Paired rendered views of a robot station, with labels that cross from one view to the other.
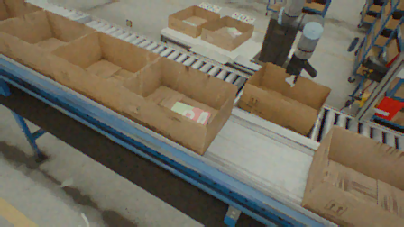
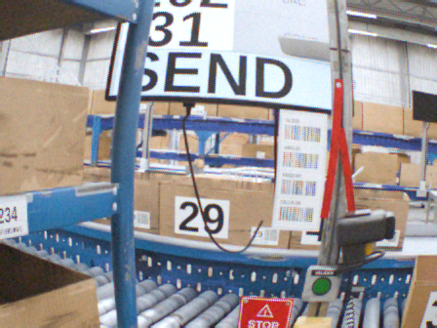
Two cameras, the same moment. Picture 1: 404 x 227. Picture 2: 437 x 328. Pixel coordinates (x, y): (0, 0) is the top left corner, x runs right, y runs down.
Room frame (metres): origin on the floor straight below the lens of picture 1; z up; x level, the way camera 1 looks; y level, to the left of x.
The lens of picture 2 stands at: (2.05, -1.21, 1.20)
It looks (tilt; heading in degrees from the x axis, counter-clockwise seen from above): 3 degrees down; 175
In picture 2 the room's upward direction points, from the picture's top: 4 degrees clockwise
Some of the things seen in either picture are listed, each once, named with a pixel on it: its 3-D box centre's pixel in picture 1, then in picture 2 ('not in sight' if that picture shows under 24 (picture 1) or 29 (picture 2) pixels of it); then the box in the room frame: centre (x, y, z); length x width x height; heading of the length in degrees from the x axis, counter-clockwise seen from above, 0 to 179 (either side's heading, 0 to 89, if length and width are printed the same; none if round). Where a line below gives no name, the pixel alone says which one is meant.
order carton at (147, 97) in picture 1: (179, 102); not in sight; (0.81, 0.11, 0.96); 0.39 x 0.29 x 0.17; 68
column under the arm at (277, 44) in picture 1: (279, 40); not in sight; (1.70, -0.45, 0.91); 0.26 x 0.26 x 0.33; 64
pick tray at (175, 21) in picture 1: (194, 20); not in sight; (2.09, 0.19, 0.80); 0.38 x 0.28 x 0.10; 153
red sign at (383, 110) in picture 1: (381, 106); (278, 326); (1.17, -0.99, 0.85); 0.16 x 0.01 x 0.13; 68
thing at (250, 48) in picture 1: (230, 40); not in sight; (1.95, -0.13, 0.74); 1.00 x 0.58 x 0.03; 64
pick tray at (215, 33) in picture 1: (228, 32); not in sight; (1.96, -0.10, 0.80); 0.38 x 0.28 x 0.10; 152
